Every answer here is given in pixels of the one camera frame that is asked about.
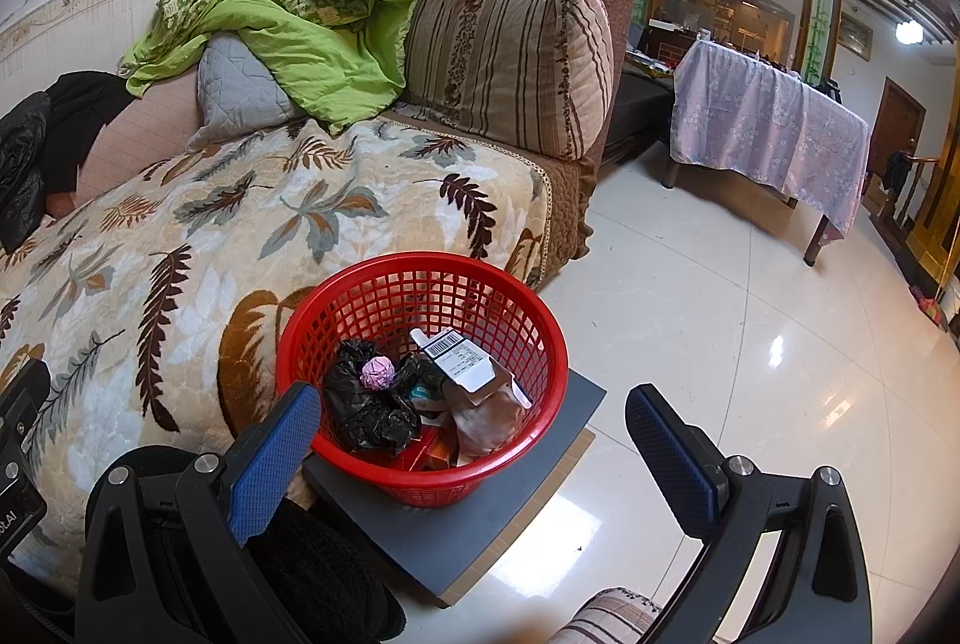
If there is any grey quilted cushion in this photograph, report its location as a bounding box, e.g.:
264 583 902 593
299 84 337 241
186 31 301 154

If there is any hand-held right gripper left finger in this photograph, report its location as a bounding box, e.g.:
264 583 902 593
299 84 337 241
75 381 323 644

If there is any black plastic bag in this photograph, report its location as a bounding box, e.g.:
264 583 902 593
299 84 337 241
322 338 451 454

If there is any leaf print blanket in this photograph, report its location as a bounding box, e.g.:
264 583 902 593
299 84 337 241
0 115 556 577

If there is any grey square board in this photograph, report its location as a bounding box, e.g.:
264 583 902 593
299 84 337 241
300 366 607 609

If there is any red snack packet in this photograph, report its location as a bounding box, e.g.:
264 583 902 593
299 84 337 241
390 426 443 473

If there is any black garment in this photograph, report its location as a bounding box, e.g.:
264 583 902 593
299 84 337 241
41 70 140 195

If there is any pink floral tablecloth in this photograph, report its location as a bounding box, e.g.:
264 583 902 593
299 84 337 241
667 38 871 236

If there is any green quilt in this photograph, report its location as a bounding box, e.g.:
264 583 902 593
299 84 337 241
120 0 417 137

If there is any framed wall picture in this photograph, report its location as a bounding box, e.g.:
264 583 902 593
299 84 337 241
836 10 875 56

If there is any purple wrapper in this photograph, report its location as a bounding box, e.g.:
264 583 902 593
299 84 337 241
361 357 397 392

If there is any brown wooden door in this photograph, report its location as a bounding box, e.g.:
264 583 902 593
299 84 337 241
870 76 927 180

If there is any white medicine box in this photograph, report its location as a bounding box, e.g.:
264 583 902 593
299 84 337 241
409 327 518 394

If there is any black leather seat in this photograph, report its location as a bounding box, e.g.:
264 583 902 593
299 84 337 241
604 67 676 165

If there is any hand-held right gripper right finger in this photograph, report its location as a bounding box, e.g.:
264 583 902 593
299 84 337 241
626 383 875 644

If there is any wooden table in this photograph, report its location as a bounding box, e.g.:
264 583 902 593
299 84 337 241
662 149 845 268

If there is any red plastic basket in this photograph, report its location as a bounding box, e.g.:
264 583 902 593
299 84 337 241
276 252 569 508

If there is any striped bolster cushion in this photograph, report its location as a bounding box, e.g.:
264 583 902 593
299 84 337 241
405 0 614 160

